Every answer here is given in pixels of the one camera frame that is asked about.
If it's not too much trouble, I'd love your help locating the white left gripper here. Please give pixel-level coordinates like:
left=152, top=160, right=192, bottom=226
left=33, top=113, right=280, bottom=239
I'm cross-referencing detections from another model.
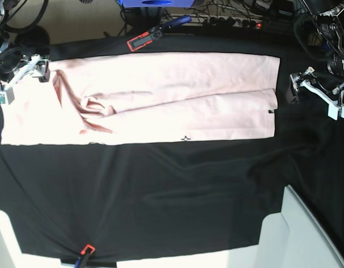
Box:
left=285, top=66, right=344, bottom=120

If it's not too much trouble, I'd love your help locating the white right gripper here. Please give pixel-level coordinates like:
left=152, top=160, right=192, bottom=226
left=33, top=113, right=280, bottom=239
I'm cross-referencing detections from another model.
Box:
left=0, top=54, right=50, bottom=106

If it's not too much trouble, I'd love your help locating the pink T-shirt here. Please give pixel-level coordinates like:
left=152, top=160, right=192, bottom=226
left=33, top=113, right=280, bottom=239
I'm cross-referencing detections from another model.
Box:
left=1, top=52, right=280, bottom=146

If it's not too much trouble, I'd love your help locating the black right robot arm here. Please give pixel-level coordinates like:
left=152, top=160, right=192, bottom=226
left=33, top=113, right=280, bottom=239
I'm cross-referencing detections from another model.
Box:
left=0, top=1, right=50, bottom=106

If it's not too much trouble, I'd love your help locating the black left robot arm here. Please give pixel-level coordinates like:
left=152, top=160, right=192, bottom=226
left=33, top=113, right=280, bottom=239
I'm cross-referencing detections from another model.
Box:
left=288, top=1, right=344, bottom=120

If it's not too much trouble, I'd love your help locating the black power strip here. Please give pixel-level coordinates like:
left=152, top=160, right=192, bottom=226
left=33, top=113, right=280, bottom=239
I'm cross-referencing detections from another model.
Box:
left=187, top=15, right=263, bottom=30

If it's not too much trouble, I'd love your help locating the orange black clamp top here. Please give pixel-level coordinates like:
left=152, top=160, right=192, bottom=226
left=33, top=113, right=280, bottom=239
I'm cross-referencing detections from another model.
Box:
left=127, top=15, right=192, bottom=52

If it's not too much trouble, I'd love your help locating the blue plastic box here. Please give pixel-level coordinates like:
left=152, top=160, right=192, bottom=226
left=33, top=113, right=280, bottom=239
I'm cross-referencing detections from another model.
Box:
left=117, top=0, right=194, bottom=8

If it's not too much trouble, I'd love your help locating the white box right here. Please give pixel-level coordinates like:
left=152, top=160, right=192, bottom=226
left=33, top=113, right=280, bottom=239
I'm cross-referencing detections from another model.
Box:
left=258, top=184, right=344, bottom=268

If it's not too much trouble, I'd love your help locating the white box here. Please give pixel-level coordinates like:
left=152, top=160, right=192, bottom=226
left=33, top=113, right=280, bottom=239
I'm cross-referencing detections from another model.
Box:
left=0, top=210, right=29, bottom=268
left=258, top=184, right=344, bottom=268

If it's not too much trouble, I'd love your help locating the black table cloth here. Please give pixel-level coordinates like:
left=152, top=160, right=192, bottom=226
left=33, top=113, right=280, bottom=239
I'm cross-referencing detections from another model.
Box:
left=0, top=35, right=344, bottom=264

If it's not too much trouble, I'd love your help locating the white box left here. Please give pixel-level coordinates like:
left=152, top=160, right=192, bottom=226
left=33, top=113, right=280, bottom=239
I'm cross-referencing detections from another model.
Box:
left=0, top=210, right=29, bottom=268

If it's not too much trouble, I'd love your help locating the blue clamp bottom edge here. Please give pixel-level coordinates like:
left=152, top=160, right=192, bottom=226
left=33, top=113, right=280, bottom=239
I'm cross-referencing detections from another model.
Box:
left=74, top=244, right=95, bottom=268

